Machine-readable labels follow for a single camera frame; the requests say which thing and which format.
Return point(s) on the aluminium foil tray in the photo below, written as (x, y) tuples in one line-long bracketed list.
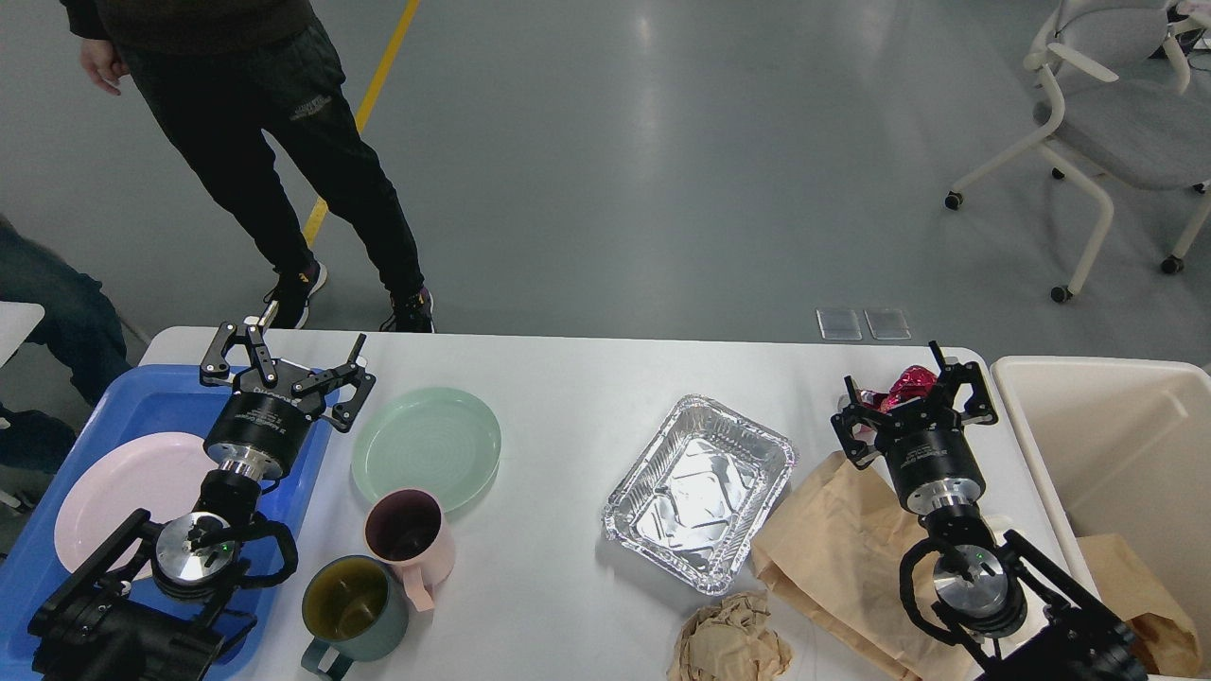
[(696, 496)]

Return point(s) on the brown paper bag in bin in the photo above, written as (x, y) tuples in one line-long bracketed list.
[(1165, 636)]

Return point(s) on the crumpled brown paper ball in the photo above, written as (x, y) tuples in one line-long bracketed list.
[(730, 640)]

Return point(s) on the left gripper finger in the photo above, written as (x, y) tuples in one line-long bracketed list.
[(313, 389), (214, 368)]

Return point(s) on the right floor outlet plate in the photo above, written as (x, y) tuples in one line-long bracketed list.
[(888, 323)]

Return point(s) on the blue plastic tray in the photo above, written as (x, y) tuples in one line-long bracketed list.
[(148, 399)]

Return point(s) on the floor outlet plate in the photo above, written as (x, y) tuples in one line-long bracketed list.
[(839, 324), (888, 323)]

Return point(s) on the beige plastic bin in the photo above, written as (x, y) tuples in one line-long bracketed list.
[(1120, 446)]

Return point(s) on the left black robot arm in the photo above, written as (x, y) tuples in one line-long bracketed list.
[(132, 649)]

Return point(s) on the left floor outlet plate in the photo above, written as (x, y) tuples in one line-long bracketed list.
[(839, 324)]

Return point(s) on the standing person in black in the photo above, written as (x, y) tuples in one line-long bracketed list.
[(227, 81)]

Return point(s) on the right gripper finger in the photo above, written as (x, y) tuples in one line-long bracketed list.
[(959, 395), (853, 414)]

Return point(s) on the pink mug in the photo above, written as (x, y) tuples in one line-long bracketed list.
[(408, 530)]

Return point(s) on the red foil wrapper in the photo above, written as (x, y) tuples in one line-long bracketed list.
[(916, 381)]

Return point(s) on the pink plate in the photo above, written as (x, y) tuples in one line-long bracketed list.
[(160, 472)]

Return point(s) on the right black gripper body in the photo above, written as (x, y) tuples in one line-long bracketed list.
[(930, 463)]

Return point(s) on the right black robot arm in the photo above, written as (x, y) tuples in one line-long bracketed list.
[(1016, 612)]

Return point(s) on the white grey office chair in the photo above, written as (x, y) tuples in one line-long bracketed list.
[(1115, 92)]

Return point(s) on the green plate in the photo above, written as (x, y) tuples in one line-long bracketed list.
[(438, 439)]

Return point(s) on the standing person's right hand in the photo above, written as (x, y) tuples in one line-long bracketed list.
[(103, 64)]

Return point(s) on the dark green mug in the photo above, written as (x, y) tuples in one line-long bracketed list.
[(356, 611)]

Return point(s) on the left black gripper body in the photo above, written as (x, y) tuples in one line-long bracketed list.
[(264, 425)]

